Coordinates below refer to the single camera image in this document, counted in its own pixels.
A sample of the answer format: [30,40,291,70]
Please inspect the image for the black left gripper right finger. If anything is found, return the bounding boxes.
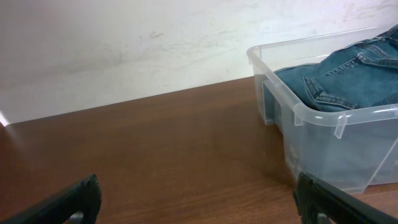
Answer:
[293,172,397,224]

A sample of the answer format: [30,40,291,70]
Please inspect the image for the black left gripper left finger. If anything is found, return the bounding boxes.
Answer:
[3,174,101,224]

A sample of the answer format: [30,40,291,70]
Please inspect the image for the clear plastic storage bin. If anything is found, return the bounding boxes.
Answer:
[247,27,397,193]

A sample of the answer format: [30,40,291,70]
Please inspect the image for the dark blue jeans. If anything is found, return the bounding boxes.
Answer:
[275,26,397,112]

